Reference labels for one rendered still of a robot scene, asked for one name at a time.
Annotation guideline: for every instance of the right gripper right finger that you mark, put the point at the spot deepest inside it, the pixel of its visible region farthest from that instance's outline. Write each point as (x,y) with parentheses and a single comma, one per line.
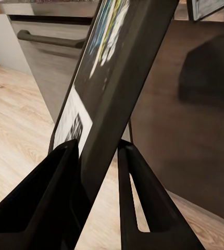
(169,230)

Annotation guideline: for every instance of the dishwasher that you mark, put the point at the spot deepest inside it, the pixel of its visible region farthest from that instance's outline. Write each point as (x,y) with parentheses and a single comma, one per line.
(52,46)

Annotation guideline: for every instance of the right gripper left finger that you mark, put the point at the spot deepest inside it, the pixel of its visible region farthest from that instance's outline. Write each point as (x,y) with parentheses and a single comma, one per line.
(33,215)

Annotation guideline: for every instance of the poster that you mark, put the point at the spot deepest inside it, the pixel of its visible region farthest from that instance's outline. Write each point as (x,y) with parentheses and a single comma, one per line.
(120,48)

